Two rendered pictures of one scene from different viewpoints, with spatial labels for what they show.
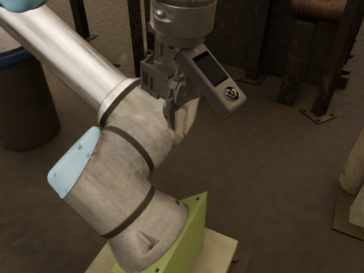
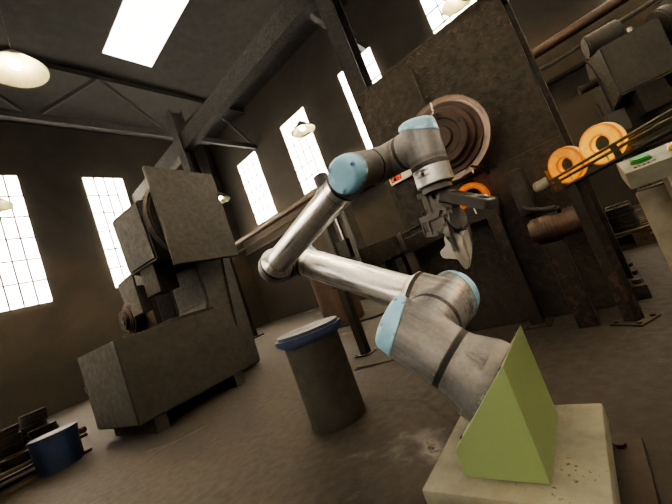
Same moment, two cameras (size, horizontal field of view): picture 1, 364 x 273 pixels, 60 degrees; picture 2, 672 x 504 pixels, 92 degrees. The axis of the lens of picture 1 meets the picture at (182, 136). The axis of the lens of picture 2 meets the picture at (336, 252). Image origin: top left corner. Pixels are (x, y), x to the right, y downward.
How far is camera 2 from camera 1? 0.51 m
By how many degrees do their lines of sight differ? 47
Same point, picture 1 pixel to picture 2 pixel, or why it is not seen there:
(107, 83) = (401, 278)
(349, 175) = not seen: outside the picture
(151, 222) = (475, 343)
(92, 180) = (412, 318)
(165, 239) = (495, 351)
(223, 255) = (590, 416)
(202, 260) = (566, 426)
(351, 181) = not seen: outside the picture
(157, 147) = (456, 300)
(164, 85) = (439, 221)
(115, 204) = (437, 333)
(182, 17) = (433, 168)
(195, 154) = not seen: hidden behind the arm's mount
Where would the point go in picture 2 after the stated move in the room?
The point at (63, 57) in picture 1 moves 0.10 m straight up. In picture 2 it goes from (366, 275) to (355, 245)
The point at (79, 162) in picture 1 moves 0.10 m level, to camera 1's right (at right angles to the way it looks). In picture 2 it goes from (397, 307) to (438, 293)
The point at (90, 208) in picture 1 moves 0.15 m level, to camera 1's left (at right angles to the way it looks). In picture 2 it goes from (417, 343) to (355, 362)
